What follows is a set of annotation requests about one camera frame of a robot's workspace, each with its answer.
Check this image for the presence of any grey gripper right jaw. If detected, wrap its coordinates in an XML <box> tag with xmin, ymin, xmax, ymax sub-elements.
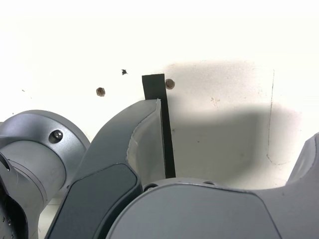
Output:
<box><xmin>106</xmin><ymin>132</ymin><xmax>319</xmax><ymax>239</ymax></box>

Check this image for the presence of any black tape strip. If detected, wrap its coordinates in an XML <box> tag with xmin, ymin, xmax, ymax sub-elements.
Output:
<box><xmin>141</xmin><ymin>74</ymin><xmax>176</xmax><ymax>179</ymax></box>

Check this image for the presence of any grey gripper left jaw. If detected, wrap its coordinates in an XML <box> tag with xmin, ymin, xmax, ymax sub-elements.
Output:
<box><xmin>46</xmin><ymin>98</ymin><xmax>167</xmax><ymax>239</ymax></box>

